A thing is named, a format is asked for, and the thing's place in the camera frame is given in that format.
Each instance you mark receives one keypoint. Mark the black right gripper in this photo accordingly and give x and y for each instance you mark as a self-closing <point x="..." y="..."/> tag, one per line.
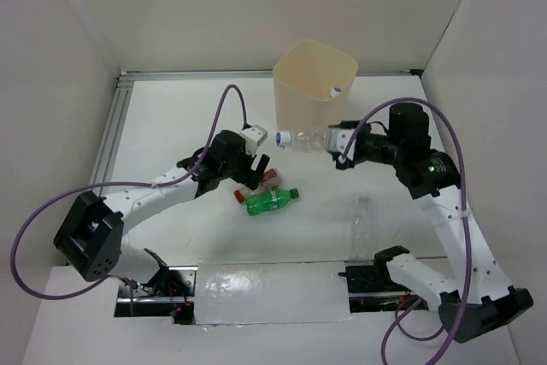
<point x="345" y="164"/>

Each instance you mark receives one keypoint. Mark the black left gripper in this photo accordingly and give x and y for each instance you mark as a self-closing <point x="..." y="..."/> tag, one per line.
<point x="248" y="177"/>

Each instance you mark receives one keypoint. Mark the red cap label bottle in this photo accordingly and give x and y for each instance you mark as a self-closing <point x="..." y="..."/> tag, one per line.
<point x="270" y="180"/>

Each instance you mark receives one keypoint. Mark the green plastic bottle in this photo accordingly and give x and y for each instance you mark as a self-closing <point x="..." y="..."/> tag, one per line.
<point x="270" y="200"/>

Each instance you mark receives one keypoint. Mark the clear bottle blue-white cap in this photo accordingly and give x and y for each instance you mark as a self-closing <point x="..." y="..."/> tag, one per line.
<point x="360" y="233"/>

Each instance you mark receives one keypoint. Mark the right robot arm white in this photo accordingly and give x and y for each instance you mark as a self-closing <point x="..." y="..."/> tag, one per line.
<point x="481" y="297"/>

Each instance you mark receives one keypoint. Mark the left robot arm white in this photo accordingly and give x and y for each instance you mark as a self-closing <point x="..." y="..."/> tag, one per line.
<point x="92" y="234"/>

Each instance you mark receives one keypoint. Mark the beige plastic bin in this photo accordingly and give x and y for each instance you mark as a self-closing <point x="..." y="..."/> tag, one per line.
<point x="302" y="80"/>

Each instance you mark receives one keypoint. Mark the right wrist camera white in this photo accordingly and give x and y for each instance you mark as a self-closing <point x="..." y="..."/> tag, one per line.
<point x="340" y="141"/>

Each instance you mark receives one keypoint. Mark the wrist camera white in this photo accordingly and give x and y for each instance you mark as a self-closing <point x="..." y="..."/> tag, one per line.
<point x="340" y="141"/>
<point x="254" y="137"/>

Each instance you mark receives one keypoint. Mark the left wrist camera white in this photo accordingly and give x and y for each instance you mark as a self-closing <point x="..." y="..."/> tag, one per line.
<point x="254" y="137"/>

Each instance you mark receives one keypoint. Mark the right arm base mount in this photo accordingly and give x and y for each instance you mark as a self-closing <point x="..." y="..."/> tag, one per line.
<point x="369" y="292"/>

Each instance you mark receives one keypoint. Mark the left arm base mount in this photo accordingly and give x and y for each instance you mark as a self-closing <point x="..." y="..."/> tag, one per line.
<point x="172" y="297"/>

